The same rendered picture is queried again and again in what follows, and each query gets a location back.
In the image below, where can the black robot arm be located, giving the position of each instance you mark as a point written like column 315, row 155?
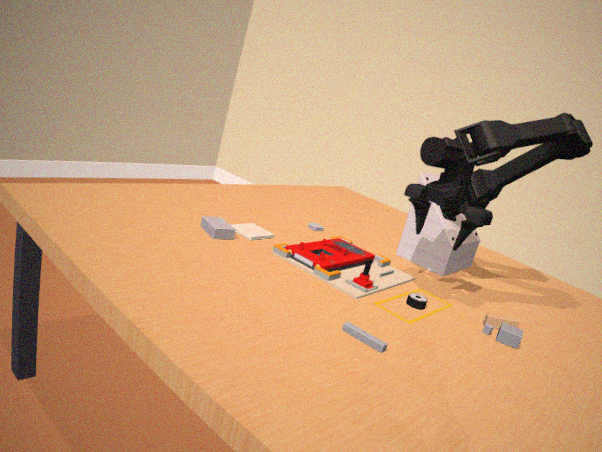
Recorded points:
column 563, row 137

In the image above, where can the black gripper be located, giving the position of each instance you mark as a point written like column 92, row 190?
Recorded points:
column 475, row 216

